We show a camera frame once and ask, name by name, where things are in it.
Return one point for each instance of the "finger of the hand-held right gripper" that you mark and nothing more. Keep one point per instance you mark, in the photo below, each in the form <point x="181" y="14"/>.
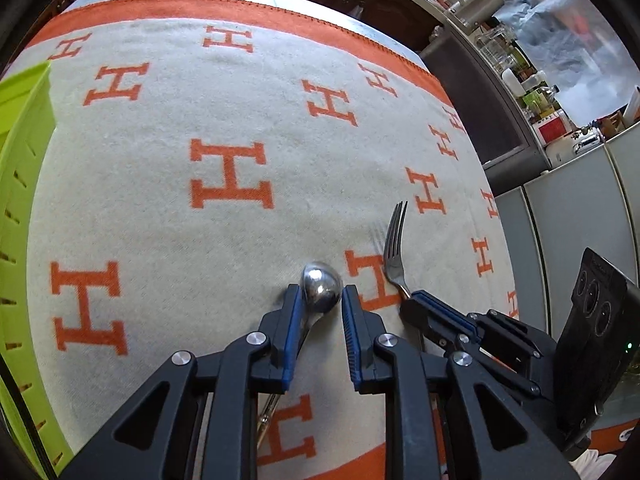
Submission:
<point x="500" y="327"/>
<point x="425" y="320"/>

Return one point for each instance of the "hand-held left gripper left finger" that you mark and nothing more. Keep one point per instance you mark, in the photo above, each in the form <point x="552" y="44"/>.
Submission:
<point x="290" y="340"/>

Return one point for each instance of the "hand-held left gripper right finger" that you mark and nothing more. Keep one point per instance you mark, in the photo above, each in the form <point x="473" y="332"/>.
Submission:
<point x="350" y="345"/>

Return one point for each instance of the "small round metal spoon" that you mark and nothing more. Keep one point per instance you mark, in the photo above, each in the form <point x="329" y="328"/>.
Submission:
<point x="321" y="287"/>

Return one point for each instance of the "metal fork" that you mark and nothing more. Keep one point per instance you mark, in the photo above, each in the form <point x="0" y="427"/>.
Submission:
<point x="395" y="260"/>

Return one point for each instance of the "green plastic utensil tray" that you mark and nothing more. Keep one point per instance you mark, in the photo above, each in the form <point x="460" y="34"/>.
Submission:
<point x="25" y="200"/>

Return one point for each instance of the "orange letter-print blanket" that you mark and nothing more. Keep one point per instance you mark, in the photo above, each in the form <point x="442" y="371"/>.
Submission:
<point x="175" y="240"/>

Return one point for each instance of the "red label jar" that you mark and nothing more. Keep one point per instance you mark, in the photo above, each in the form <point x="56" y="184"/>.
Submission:
<point x="552" y="127"/>

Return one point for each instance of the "green label bottle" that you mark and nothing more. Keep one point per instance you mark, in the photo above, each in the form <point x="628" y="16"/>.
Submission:
<point x="540" y="99"/>

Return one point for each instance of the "stainless steel cabinet appliance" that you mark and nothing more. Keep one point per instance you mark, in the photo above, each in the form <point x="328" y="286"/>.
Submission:
<point x="475" y="100"/>

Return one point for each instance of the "small white bottle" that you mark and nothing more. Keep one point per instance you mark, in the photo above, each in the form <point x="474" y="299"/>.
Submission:
<point x="520" y="81"/>

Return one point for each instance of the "glass jar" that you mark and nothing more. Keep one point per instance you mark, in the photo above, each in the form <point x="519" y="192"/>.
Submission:
<point x="495" y="47"/>

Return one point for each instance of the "landscape wall poster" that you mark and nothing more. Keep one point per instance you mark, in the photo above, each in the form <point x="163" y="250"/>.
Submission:
<point x="565" y="25"/>

